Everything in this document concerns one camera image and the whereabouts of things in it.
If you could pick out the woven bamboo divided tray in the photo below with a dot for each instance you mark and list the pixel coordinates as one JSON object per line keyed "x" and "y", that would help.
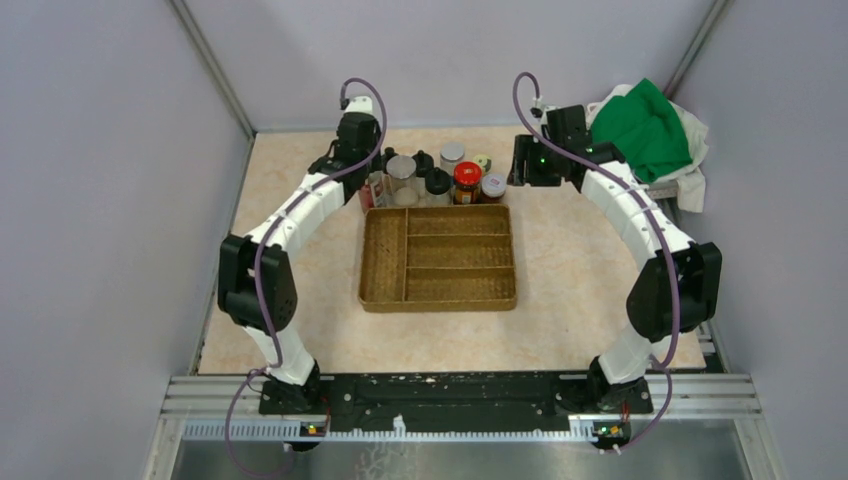
{"x": 438, "y": 259}

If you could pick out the silver lid jar blue label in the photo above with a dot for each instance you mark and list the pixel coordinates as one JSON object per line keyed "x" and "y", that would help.
{"x": 451, "y": 154}

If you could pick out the black cap shaker rear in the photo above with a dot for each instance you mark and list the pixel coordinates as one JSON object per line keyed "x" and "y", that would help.
{"x": 424, "y": 165}

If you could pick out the aluminium frame rail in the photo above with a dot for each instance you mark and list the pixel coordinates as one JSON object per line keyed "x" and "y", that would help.
{"x": 705, "y": 424}

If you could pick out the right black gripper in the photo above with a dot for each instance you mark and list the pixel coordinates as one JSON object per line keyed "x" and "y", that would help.
{"x": 521, "y": 170}

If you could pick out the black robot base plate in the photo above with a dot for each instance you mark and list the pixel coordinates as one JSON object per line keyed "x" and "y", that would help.
{"x": 459, "y": 402}

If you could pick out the white cloth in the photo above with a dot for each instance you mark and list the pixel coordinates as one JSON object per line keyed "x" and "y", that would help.
{"x": 691, "y": 180}

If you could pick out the green cloth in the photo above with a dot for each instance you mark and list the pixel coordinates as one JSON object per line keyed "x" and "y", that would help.
{"x": 643, "y": 125}

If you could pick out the clear jar silver lid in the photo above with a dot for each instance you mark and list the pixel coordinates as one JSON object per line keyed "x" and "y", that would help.
{"x": 401, "y": 171}

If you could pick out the tall glass sauce bottle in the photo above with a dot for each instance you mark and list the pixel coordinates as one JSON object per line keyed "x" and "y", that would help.
{"x": 372, "y": 194}

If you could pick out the white lid dark jar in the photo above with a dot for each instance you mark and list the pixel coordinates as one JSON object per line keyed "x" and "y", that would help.
{"x": 492, "y": 188}

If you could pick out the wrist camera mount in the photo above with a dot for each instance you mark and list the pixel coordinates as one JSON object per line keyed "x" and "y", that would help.
{"x": 539, "y": 111}
{"x": 358, "y": 104}

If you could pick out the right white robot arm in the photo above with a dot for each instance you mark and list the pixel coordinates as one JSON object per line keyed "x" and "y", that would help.
{"x": 677, "y": 286}

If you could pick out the small black cap bottle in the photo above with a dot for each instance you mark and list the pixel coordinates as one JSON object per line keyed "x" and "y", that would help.
{"x": 388, "y": 153}

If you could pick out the red lid sauce jar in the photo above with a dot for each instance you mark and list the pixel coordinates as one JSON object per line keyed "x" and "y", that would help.
{"x": 466, "y": 182}

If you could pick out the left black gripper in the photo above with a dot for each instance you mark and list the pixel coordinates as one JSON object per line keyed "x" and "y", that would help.
{"x": 374, "y": 142}

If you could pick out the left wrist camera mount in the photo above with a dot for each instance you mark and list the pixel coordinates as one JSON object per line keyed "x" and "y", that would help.
{"x": 358, "y": 104}

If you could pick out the black cap shaker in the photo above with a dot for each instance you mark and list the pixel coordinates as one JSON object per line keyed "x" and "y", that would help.
{"x": 424, "y": 165}
{"x": 438, "y": 188}

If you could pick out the black cap shaker front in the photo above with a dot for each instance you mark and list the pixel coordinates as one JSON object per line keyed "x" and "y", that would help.
{"x": 438, "y": 188}

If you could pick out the yellow lid small bottle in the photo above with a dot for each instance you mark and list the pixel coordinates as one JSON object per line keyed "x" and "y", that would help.
{"x": 484, "y": 161}

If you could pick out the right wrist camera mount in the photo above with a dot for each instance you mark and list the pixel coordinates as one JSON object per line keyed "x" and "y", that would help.
{"x": 539, "y": 111}

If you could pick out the white plastic basket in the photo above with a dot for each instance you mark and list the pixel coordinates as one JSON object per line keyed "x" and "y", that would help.
{"x": 663, "y": 190}

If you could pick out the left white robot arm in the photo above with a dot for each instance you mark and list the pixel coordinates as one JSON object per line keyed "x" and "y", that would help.
{"x": 256, "y": 287}

